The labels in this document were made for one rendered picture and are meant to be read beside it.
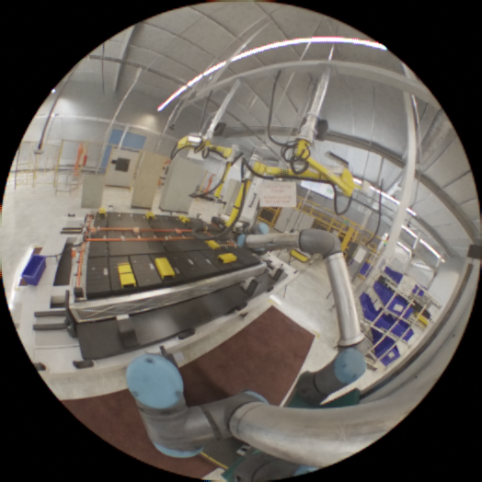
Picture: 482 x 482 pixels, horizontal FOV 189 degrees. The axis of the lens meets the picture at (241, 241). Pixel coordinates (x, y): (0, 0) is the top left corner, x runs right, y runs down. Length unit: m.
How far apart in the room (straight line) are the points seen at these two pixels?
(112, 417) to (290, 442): 1.50
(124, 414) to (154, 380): 1.35
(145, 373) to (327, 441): 0.23
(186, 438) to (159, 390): 0.11
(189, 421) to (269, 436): 0.14
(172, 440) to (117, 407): 1.31
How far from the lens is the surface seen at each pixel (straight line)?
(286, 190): 1.35
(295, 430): 0.20
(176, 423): 0.30
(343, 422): 0.18
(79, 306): 0.76
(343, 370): 0.65
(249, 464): 0.64
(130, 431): 1.61
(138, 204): 5.55
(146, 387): 0.26
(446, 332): 0.61
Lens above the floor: 1.55
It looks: 17 degrees down
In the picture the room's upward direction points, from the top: 22 degrees clockwise
